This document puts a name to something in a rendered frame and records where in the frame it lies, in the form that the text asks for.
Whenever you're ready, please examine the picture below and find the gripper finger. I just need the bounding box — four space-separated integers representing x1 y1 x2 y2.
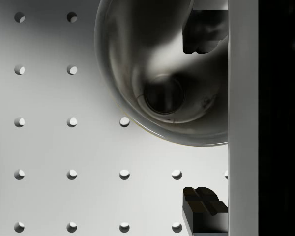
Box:
182 9 229 55
182 186 229 233

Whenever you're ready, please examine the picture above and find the yellow mug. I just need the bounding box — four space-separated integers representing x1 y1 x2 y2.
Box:
93 0 229 148

